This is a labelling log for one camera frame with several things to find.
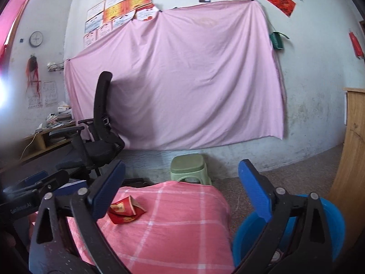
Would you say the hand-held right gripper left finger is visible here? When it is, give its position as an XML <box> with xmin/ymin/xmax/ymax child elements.
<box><xmin>29</xmin><ymin>161</ymin><xmax>132</xmax><ymax>274</ymax></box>

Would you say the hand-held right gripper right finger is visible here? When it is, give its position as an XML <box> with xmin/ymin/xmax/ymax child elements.
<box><xmin>235</xmin><ymin>159</ymin><xmax>334</xmax><ymax>274</ymax></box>

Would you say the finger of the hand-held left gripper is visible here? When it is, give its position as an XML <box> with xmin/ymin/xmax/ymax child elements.
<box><xmin>3</xmin><ymin>171</ymin><xmax>49</xmax><ymax>195</ymax></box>
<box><xmin>37</xmin><ymin>170</ymin><xmax>70</xmax><ymax>197</ymax></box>

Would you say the blue plastic basin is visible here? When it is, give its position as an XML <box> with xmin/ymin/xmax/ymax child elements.
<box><xmin>232</xmin><ymin>194</ymin><xmax>345</xmax><ymax>274</ymax></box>

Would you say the blue printed carton box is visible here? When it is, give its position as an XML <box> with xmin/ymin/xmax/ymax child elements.
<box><xmin>58</xmin><ymin>178</ymin><xmax>89</xmax><ymax>190</ymax></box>

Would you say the wooden shelf desk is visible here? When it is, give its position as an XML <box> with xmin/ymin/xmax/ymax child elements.
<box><xmin>17</xmin><ymin>121</ymin><xmax>86</xmax><ymax>163</ymax></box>

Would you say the black office chair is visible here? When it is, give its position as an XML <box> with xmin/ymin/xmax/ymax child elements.
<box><xmin>54</xmin><ymin>71</ymin><xmax>126</xmax><ymax>182</ymax></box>

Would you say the stack of books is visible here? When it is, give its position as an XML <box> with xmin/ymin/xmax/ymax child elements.
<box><xmin>46</xmin><ymin>101</ymin><xmax>76</xmax><ymax>129</ymax></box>

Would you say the green plastic stool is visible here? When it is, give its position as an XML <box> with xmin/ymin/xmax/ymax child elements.
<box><xmin>170</xmin><ymin>153</ymin><xmax>212</xmax><ymax>185</ymax></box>

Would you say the pink checked blanket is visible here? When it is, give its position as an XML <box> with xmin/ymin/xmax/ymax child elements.
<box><xmin>29</xmin><ymin>181</ymin><xmax>236</xmax><ymax>274</ymax></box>

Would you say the wooden cabinet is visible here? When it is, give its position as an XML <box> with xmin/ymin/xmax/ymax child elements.
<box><xmin>328</xmin><ymin>87</ymin><xmax>365</xmax><ymax>220</ymax></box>

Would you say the red hanging tassel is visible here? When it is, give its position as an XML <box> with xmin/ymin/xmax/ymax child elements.
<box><xmin>26</xmin><ymin>55</ymin><xmax>42</xmax><ymax>92</ymax></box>

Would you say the green hanging bag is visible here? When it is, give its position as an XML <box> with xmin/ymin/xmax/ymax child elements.
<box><xmin>269</xmin><ymin>31</ymin><xmax>290</xmax><ymax>50</ymax></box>

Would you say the red hanging ornament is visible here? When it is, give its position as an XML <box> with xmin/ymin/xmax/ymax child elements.
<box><xmin>348</xmin><ymin>30</ymin><xmax>365</xmax><ymax>59</ymax></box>

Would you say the white cable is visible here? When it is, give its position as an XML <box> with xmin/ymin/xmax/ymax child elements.
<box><xmin>20</xmin><ymin>133</ymin><xmax>39</xmax><ymax>160</ymax></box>

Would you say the white wall calendar sheet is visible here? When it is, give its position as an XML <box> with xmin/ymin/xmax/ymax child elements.
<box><xmin>43</xmin><ymin>81</ymin><xmax>57</xmax><ymax>107</ymax></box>
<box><xmin>28</xmin><ymin>95</ymin><xmax>43</xmax><ymax>109</ymax></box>

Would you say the wire wall rack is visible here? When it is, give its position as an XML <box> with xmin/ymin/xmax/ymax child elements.
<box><xmin>46</xmin><ymin>61</ymin><xmax>65</xmax><ymax>72</ymax></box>

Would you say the pink wall sheet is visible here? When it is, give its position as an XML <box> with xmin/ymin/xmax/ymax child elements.
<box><xmin>64</xmin><ymin>0</ymin><xmax>287</xmax><ymax>151</ymax></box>

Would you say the round wall clock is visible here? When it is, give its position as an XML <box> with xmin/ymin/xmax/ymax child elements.
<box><xmin>30</xmin><ymin>31</ymin><xmax>44</xmax><ymax>47</ymax></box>

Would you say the group of wall certificates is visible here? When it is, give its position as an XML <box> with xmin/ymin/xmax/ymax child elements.
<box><xmin>83</xmin><ymin>0</ymin><xmax>184</xmax><ymax>49</ymax></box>

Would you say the red wall paper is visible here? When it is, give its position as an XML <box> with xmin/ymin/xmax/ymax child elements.
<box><xmin>262</xmin><ymin>0</ymin><xmax>296</xmax><ymax>18</ymax></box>

